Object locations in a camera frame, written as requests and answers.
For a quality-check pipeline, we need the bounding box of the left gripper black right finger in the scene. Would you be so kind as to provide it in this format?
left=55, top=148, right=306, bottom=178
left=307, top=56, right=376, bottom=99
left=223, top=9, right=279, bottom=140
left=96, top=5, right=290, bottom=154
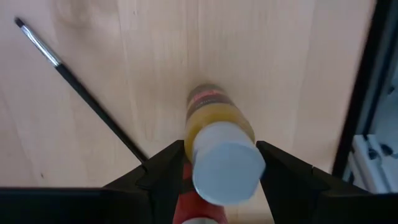
left=256, top=140, right=398, bottom=224

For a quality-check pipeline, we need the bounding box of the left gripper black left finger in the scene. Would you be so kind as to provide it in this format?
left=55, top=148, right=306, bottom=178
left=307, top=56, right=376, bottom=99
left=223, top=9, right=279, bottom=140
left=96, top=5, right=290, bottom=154
left=0, top=139, right=186, bottom=224

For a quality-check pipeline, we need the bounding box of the tan small paint bottle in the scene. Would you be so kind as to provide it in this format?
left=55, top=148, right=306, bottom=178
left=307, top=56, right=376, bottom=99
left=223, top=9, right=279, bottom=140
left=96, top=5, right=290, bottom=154
left=183, top=83, right=267, bottom=207

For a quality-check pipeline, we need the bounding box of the black paintbrush silver ferrule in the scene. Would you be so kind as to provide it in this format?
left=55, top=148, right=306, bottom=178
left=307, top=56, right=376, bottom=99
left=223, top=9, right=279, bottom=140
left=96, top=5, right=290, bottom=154
left=14, top=17, right=149, bottom=164

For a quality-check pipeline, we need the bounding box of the white plastic fixture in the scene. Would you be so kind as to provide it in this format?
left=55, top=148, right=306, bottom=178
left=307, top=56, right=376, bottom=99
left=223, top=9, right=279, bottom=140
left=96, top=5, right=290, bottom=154
left=343, top=133, right=398, bottom=194

